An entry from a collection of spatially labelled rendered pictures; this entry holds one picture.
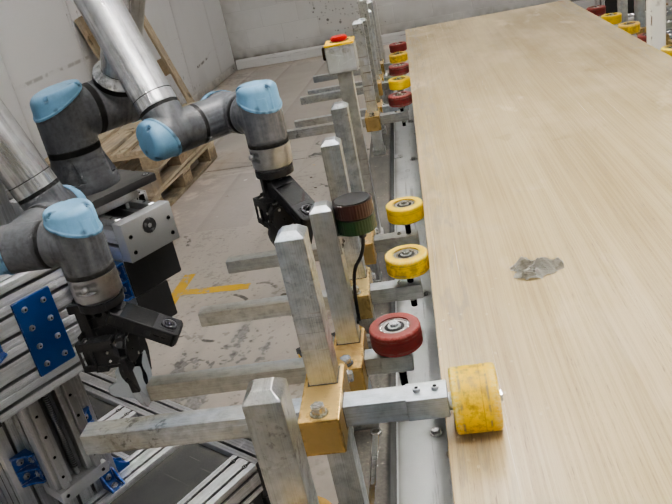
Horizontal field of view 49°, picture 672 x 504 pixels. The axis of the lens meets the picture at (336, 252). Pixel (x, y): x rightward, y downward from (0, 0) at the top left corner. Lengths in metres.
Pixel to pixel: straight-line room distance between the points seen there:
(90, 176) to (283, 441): 1.14
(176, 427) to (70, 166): 0.89
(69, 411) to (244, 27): 7.78
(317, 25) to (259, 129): 7.88
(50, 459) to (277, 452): 1.31
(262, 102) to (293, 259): 0.51
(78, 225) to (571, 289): 0.75
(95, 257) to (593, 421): 0.72
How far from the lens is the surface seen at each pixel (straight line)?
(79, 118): 1.70
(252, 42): 9.38
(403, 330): 1.12
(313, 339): 0.89
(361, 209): 1.07
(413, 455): 1.34
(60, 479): 1.97
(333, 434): 0.88
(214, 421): 0.94
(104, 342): 1.20
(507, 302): 1.17
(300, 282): 0.85
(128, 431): 0.98
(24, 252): 1.18
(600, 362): 1.03
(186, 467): 2.14
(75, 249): 1.14
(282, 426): 0.65
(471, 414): 0.87
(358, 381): 1.14
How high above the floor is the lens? 1.49
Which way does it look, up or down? 24 degrees down
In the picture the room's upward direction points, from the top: 12 degrees counter-clockwise
